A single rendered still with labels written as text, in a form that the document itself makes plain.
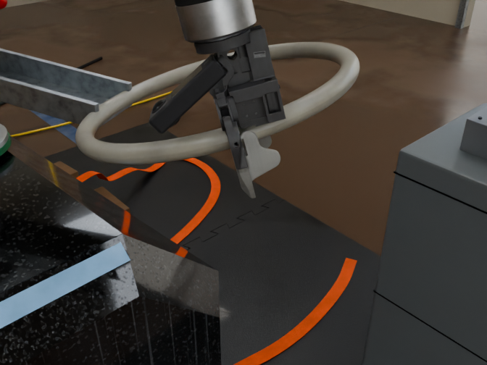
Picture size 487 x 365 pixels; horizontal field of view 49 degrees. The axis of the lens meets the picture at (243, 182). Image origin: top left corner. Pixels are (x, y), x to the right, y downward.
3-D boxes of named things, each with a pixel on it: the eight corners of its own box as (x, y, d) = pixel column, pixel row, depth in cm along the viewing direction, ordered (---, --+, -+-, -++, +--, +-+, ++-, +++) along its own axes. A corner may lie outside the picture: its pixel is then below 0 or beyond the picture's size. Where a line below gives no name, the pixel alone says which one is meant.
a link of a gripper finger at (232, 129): (248, 169, 66) (230, 100, 64) (237, 172, 66) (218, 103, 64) (246, 162, 71) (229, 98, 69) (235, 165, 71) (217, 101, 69)
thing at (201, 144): (17, 176, 84) (9, 158, 82) (169, 74, 122) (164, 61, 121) (314, 157, 62) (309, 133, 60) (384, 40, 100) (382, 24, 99)
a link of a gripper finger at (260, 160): (290, 193, 69) (273, 124, 67) (246, 206, 69) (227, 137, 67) (286, 187, 72) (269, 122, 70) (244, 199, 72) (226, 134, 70)
